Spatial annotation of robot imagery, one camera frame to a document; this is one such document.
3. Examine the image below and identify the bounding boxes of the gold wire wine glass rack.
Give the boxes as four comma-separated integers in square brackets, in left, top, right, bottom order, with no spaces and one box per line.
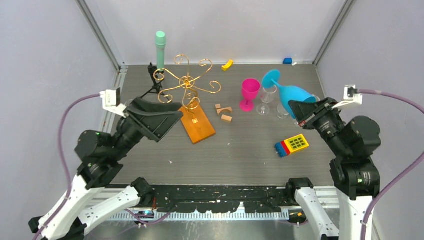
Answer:
[153,54,222,112]

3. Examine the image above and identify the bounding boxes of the clear wine glass front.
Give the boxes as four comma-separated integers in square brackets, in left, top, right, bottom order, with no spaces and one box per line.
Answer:
[256,85,278,116]

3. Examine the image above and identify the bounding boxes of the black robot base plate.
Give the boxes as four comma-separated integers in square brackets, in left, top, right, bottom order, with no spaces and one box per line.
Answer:
[136,185,299,214]

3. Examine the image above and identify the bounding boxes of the yellow curved block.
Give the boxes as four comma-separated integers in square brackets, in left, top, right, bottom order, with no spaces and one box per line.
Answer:
[221,59,234,72]

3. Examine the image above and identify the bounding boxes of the aluminium frame rail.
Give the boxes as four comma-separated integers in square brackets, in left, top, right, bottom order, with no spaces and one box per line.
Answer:
[75,0,121,72]

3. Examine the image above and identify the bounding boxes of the blue plastic wine glass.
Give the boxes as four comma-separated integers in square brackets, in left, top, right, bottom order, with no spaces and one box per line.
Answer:
[262,69,317,119]

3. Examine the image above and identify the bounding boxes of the clear wine glass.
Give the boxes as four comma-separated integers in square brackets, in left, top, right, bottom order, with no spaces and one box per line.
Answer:
[276,102,290,119]
[124,99,133,107]
[256,85,278,116]

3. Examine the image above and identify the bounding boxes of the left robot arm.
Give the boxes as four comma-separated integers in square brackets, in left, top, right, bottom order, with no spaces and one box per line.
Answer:
[28,97,183,240]

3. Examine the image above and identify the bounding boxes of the green microphone on tripod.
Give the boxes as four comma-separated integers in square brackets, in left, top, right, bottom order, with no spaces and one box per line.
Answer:
[140,30,171,101]

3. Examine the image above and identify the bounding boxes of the colourful toy block calculator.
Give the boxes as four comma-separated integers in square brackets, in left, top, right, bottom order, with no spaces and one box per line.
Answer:
[274,134,310,158]

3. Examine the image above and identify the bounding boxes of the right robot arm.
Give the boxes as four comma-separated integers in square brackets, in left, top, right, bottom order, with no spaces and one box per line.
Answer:
[285,97,381,240]

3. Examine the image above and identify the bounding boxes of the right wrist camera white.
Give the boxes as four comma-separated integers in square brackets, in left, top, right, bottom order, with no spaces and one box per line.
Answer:
[332,84,363,110]

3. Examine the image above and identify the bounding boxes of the orange wooden rack base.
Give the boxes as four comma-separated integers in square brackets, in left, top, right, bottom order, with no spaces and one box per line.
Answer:
[180,106,216,145]

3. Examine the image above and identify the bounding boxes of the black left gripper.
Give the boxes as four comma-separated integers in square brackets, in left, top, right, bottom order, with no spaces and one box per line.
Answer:
[111,95,186,160]

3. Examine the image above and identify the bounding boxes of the pink plastic wine glass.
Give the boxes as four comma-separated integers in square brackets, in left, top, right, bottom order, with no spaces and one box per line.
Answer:
[239,78,261,112]

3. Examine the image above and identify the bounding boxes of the small blue block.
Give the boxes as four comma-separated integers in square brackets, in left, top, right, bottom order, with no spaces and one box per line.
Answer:
[283,57,293,65]

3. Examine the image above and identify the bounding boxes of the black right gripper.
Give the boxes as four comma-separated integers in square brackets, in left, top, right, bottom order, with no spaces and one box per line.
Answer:
[288,94,349,154]

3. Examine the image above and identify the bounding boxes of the wooden arch block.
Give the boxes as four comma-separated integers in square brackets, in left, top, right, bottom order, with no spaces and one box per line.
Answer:
[216,107,233,115]

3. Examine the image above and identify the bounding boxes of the wooden rectangular block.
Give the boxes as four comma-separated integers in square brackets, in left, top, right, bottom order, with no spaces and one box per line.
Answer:
[221,114,233,123]

